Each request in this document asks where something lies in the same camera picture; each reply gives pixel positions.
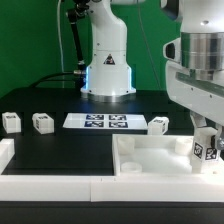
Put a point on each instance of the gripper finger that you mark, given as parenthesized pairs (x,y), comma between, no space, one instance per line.
(219,137)
(199,123)

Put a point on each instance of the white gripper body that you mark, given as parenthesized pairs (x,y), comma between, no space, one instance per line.
(194,74)

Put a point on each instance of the white square table top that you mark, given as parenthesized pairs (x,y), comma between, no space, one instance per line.
(148,154)

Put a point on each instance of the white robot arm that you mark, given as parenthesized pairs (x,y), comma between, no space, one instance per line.
(109,75)

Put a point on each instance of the white U-shaped obstacle fence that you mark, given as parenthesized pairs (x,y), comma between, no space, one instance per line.
(171,188)

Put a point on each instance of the white marker tag plate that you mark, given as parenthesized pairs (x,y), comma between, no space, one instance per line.
(105,121)

